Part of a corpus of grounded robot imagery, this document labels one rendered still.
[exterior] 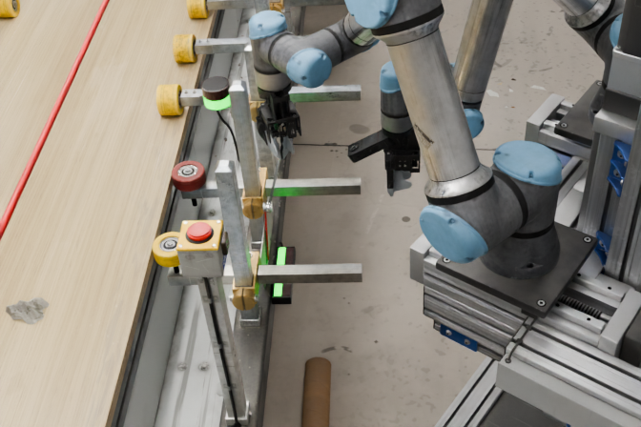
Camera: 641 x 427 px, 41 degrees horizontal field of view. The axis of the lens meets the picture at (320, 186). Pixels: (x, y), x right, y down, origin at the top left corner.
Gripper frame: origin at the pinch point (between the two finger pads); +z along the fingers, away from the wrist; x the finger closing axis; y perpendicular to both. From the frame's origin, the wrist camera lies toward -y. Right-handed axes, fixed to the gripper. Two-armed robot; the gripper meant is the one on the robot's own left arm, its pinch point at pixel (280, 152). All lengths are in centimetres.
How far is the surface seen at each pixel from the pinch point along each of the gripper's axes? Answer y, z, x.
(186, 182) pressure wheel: -10.4, 10.5, -21.2
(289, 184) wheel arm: -5.5, 14.7, 2.4
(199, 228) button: 43, -22, -24
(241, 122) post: -3.5, -7.9, -7.1
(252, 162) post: -3.1, 3.5, -6.2
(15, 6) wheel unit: -112, 7, -55
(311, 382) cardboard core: -5, 93, 2
